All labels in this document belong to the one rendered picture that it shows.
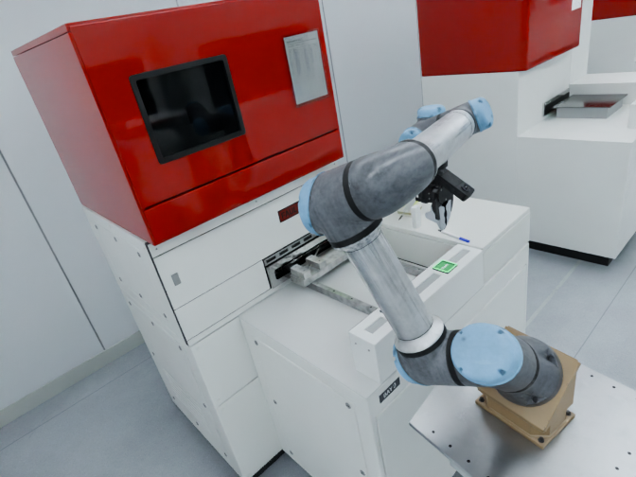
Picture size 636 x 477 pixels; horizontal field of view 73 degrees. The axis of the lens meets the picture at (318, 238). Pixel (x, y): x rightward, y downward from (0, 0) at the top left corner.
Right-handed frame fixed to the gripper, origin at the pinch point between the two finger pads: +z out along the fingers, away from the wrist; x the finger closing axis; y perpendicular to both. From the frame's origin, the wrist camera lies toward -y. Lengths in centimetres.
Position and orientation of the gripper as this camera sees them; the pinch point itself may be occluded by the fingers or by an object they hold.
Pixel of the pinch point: (445, 226)
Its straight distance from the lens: 134.4
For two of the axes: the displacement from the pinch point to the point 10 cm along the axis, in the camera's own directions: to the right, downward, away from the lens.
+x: -7.2, 4.3, -5.5
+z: 1.8, 8.8, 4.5
